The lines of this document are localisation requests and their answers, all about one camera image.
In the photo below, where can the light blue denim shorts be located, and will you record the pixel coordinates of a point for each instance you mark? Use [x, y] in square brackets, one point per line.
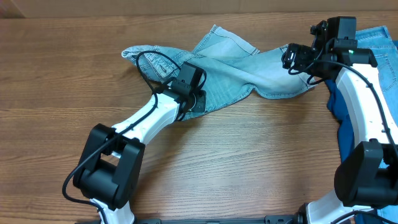
[233, 66]

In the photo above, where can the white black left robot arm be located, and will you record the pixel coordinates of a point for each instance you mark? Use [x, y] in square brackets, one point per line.
[108, 170]

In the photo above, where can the medium blue denim jeans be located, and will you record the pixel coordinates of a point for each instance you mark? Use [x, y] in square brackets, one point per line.
[379, 40]

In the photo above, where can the brown cardboard box wall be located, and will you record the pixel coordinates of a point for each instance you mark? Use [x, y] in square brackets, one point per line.
[93, 8]

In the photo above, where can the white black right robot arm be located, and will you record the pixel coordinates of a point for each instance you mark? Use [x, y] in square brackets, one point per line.
[367, 178]

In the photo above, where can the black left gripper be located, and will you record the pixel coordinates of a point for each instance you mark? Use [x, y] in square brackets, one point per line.
[200, 106]

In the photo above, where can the dark blue garment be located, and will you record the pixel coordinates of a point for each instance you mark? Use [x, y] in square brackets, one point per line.
[345, 135]

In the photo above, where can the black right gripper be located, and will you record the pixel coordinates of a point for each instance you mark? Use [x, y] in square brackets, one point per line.
[292, 57]

